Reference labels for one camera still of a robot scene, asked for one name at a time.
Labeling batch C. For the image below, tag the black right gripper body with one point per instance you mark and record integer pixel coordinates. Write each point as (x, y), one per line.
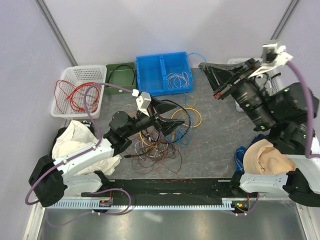
(248, 92)

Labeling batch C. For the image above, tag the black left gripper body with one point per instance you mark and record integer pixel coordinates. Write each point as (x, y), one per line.
(155, 119)

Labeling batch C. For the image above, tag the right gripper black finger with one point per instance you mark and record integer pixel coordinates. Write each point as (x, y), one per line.
(219, 79)
(224, 69)

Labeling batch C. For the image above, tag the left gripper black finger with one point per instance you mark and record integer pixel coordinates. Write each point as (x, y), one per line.
(161, 107)
(167, 126)

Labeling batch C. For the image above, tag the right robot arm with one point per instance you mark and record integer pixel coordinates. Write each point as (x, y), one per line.
(287, 117)

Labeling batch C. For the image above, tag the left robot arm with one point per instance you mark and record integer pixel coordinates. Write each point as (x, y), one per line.
(48, 179)

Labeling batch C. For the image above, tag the blue plastic divided bin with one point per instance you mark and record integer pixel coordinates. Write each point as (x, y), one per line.
(164, 74)

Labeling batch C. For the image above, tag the green plastic box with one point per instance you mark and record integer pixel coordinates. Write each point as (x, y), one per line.
(122, 75)

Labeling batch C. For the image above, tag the blue cloth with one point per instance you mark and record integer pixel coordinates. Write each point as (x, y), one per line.
(240, 155)

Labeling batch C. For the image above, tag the beige bucket hat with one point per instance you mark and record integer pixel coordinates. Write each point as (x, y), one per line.
(276, 162)

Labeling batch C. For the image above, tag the white left perforated basket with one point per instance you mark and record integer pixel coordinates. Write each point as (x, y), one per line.
(73, 87)

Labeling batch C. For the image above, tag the white cloth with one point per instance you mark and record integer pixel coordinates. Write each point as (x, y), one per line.
(78, 135)

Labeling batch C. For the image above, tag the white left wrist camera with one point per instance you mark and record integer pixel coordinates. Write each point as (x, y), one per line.
(143, 100)

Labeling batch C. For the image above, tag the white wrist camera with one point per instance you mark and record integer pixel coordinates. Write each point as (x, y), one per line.
(143, 100)
(273, 55)

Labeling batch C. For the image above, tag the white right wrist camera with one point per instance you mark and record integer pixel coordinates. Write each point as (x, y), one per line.
(273, 55)

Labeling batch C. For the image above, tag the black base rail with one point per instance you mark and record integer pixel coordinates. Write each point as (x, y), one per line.
(177, 191)

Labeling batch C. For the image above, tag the white slotted cable duct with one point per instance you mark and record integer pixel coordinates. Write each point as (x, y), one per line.
(94, 204)

